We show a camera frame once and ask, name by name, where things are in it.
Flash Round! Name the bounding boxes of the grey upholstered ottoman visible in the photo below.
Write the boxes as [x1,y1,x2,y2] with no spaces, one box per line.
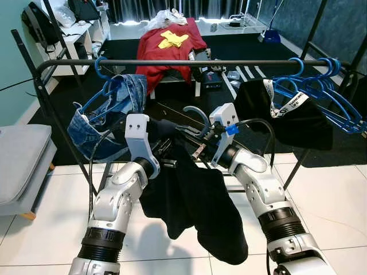
[0,124,58,221]

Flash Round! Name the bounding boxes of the blue dustpan with long handle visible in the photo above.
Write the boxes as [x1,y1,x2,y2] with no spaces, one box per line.
[263,0,286,44]

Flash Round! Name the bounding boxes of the black backpack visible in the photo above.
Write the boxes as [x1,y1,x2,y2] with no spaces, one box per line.
[21,2,61,48]

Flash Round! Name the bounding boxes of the black metal clothes rack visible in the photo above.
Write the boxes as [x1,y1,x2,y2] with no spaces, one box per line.
[10,0,367,193]

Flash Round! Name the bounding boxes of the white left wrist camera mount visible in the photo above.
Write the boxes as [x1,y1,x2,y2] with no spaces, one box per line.
[124,113,153,164]

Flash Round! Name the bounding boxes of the crumpled white plastic bag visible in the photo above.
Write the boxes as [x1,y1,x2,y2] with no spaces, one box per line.
[146,9,189,30]

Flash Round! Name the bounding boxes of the white shelf unit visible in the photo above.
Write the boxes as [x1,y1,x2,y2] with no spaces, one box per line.
[40,17,110,76]

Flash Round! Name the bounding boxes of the white soft bundle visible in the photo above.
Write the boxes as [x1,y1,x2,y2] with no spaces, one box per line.
[49,0,78,28]

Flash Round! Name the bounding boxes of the blue plastic hanger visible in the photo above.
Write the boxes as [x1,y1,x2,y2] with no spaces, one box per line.
[80,56,135,129]
[287,57,365,133]
[281,57,359,129]
[292,57,367,135]
[272,57,345,124]

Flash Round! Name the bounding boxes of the dark curtain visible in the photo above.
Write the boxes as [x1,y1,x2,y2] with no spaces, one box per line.
[106,0,259,23]

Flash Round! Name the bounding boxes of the blue denim shorts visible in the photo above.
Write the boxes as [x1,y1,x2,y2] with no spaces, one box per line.
[67,73,149,162]

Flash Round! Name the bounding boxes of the plain black garment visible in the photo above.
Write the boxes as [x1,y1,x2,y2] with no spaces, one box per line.
[139,117,248,265]

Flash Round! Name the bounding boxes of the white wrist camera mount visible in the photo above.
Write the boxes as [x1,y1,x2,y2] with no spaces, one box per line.
[209,103,239,167]
[124,113,153,164]

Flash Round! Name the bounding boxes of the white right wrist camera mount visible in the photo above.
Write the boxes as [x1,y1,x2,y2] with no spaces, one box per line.
[209,103,239,167]

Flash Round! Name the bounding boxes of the black electronic box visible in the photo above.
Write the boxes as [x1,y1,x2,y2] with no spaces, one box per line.
[201,66,225,89]

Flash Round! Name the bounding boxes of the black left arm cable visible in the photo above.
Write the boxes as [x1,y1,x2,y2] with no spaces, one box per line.
[86,120,130,214]

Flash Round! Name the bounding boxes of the red cloth with yellow print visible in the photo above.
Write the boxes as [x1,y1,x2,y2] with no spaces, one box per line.
[136,17,207,95]

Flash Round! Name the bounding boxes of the black fabric bag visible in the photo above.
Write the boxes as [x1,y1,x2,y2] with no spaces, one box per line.
[68,0,101,22]

